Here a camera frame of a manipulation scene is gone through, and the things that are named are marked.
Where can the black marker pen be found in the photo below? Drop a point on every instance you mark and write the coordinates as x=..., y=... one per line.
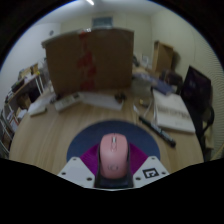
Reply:
x=156, y=130

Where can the round wall clock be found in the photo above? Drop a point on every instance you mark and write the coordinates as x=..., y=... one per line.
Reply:
x=51, y=32

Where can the pink computer mouse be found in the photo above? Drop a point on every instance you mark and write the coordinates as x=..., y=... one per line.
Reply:
x=114, y=153

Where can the black office chair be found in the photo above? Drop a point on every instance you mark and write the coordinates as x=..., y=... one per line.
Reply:
x=196, y=90

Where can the dark bag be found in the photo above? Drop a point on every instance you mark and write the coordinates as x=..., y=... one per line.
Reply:
x=171, y=77

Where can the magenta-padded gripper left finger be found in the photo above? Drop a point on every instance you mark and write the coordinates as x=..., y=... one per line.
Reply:
x=78, y=171

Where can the cluttered wooden side desk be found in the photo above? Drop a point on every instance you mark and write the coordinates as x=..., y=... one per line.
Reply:
x=25, y=86

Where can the tall open cardboard box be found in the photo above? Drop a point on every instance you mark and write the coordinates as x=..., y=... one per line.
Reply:
x=163, y=56

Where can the white remote control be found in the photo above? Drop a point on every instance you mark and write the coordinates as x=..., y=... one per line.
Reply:
x=66, y=102

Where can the low shelf unit with books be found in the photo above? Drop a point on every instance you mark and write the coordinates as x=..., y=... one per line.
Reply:
x=8, y=130

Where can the white paper sheet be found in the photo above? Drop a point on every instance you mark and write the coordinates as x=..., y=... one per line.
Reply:
x=101, y=100
x=40, y=102

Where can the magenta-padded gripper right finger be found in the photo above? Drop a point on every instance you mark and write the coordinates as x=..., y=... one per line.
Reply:
x=150, y=171

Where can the blue book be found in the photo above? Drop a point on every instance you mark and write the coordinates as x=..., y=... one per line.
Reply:
x=163, y=87

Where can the frosted window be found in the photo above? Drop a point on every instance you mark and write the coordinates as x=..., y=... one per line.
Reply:
x=101, y=22

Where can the small black clip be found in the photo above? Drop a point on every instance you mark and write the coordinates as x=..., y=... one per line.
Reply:
x=120, y=97

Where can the blue mouse pad, black wrist rest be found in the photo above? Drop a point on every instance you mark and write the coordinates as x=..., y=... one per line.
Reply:
x=86, y=136

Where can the open white book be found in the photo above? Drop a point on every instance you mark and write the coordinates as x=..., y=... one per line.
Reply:
x=173, y=111

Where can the large brown cardboard box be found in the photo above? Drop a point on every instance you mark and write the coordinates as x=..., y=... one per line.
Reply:
x=90, y=61

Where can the clear plastic cup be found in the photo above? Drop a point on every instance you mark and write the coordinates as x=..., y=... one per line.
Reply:
x=140, y=88

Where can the ceiling strip light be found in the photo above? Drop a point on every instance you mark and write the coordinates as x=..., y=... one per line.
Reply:
x=90, y=2

